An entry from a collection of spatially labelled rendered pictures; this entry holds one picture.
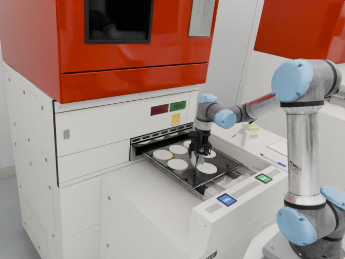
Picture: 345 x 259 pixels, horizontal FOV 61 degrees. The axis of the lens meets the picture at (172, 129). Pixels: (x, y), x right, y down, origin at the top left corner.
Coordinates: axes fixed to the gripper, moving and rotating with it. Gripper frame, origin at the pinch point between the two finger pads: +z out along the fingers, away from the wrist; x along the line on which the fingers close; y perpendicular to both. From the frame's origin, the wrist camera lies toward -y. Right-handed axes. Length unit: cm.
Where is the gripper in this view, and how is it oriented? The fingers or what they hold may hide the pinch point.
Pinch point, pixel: (195, 164)
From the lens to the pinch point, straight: 140.8
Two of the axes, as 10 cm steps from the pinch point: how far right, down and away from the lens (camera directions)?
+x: 9.7, 0.0, 2.6
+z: -1.1, 9.1, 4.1
